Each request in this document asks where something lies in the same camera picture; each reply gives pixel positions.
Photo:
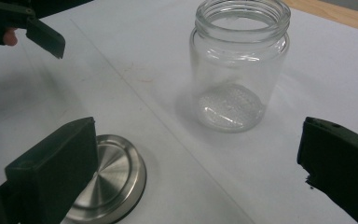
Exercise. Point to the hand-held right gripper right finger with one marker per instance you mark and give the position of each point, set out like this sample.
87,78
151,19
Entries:
341,161

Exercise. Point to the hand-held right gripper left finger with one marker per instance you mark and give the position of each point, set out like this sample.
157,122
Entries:
52,168

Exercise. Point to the silver metal jar lid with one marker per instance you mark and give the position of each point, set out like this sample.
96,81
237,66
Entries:
118,177

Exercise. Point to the clear glass jar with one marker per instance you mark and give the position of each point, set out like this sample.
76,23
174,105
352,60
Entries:
239,77

